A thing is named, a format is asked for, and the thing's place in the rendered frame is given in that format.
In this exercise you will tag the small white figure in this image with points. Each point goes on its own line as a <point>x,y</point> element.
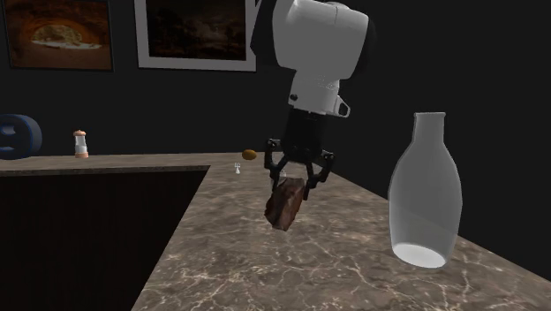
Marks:
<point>237,169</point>

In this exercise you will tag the small brown oval fruit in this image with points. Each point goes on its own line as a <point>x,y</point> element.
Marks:
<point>249,154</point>

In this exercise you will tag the white shaker with copper cap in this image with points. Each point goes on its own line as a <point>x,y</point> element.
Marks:
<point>80,145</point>

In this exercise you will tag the dark white-framed wall picture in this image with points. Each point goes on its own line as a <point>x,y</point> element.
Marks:
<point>196,32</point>

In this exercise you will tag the orange cave wall picture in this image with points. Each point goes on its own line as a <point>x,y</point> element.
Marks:
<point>58,36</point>

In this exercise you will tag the brown rough block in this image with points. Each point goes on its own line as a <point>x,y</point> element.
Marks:
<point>285,204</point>

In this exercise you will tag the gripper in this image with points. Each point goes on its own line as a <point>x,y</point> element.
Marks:
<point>302,133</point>

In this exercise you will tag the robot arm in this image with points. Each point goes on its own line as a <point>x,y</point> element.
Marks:
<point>320,38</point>

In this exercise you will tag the white bottle vase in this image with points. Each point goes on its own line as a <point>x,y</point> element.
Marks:
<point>424,194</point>

